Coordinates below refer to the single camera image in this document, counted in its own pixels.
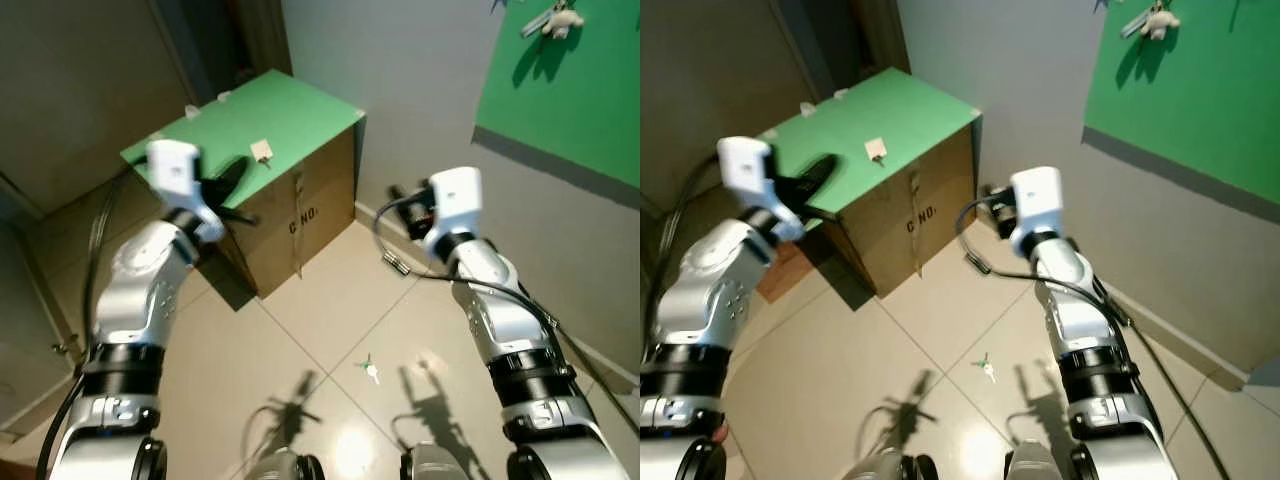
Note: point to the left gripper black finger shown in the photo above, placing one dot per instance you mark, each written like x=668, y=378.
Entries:
x=820, y=173
x=233, y=175
x=240, y=216
x=820, y=213

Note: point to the white printed key card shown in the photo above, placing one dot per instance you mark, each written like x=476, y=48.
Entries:
x=260, y=150
x=875, y=148

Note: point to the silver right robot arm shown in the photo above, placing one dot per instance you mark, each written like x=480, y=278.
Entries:
x=1085, y=320
x=505, y=320

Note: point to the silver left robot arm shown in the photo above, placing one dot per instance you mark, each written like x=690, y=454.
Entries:
x=135, y=300
x=700, y=300

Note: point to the key with green tag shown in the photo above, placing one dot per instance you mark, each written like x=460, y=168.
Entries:
x=987, y=368
x=371, y=370

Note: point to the large green hanging board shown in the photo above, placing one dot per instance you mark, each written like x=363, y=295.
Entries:
x=570, y=90
x=1190, y=100

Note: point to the grey cabinet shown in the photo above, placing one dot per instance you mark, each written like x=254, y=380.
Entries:
x=25, y=330

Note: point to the grey right robot leg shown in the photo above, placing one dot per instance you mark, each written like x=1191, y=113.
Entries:
x=1035, y=463
x=435, y=463

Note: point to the grey robot leg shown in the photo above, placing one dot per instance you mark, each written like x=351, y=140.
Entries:
x=1035, y=463
x=285, y=467
x=435, y=463
x=885, y=467

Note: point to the grey left robot leg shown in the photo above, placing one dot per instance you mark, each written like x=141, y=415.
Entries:
x=885, y=467
x=285, y=467

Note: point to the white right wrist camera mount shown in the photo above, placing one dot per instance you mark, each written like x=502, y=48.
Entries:
x=1038, y=205
x=455, y=205

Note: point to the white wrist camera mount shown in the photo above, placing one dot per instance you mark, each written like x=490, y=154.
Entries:
x=742, y=165
x=172, y=168
x=1038, y=205
x=455, y=205

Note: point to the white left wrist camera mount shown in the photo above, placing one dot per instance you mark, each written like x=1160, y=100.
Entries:
x=742, y=165
x=172, y=168

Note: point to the dark door frame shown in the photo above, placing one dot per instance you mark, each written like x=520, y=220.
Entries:
x=840, y=35
x=225, y=40

